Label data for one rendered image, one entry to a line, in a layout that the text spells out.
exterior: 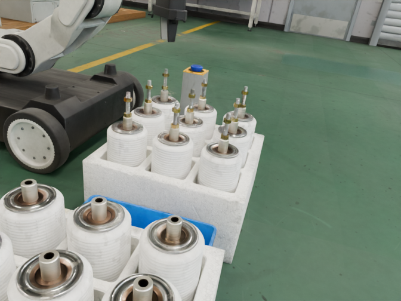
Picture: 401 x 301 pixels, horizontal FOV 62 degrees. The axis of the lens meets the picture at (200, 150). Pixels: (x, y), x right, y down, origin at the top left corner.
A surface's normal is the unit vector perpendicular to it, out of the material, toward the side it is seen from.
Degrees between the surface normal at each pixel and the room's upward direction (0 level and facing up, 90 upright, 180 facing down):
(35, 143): 90
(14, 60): 90
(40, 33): 90
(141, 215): 88
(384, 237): 0
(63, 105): 45
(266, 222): 0
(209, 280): 0
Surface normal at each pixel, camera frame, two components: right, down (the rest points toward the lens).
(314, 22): -0.27, 0.41
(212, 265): 0.12, -0.88
